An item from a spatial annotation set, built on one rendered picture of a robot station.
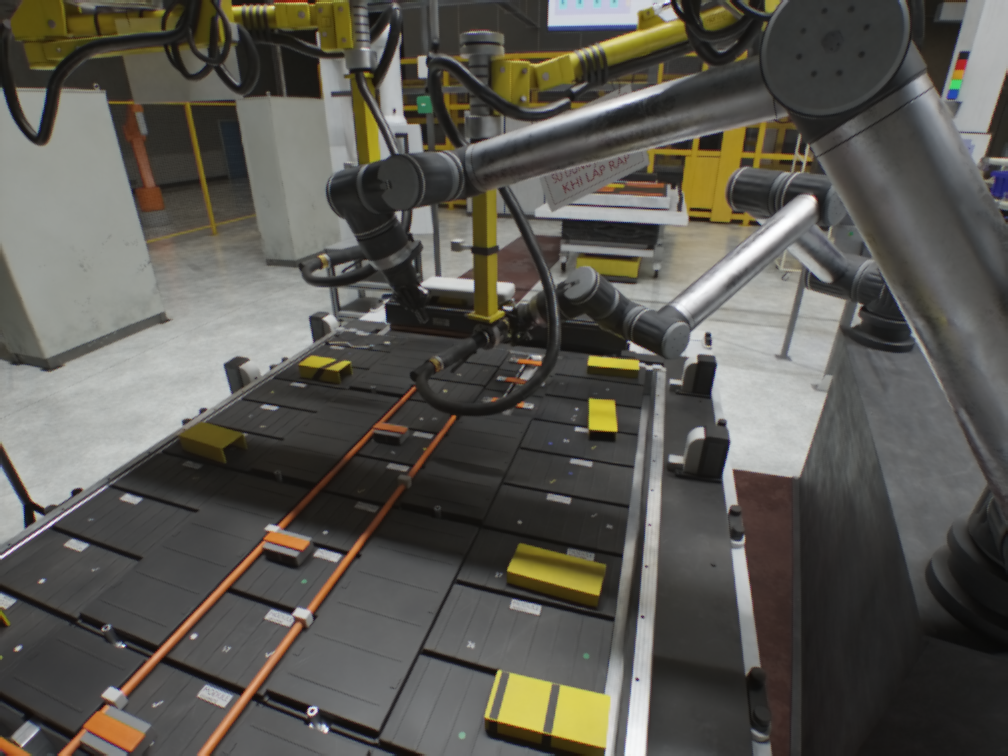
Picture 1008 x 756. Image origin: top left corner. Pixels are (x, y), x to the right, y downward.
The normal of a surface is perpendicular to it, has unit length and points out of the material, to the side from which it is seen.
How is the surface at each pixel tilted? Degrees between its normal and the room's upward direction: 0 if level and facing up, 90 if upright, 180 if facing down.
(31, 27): 90
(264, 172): 90
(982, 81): 90
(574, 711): 0
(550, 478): 0
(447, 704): 0
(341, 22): 90
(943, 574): 23
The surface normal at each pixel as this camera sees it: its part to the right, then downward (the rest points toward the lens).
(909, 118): -0.21, 0.22
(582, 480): 0.00, -0.89
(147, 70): 0.12, 0.45
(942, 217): -0.39, 0.32
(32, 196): 0.96, 0.13
